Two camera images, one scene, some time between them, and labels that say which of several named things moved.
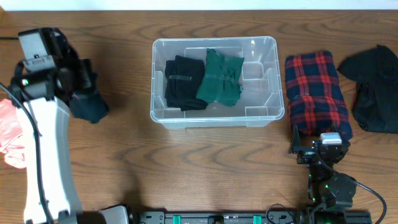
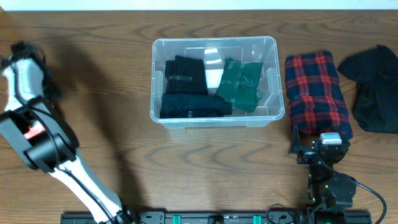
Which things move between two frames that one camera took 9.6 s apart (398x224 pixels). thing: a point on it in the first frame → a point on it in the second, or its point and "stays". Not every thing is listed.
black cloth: (183, 76) stays
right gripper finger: (295, 144) stays
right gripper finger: (334, 129) stays
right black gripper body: (307, 154) stays
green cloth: (220, 82) → (239, 84)
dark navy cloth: (89, 105) → (192, 105)
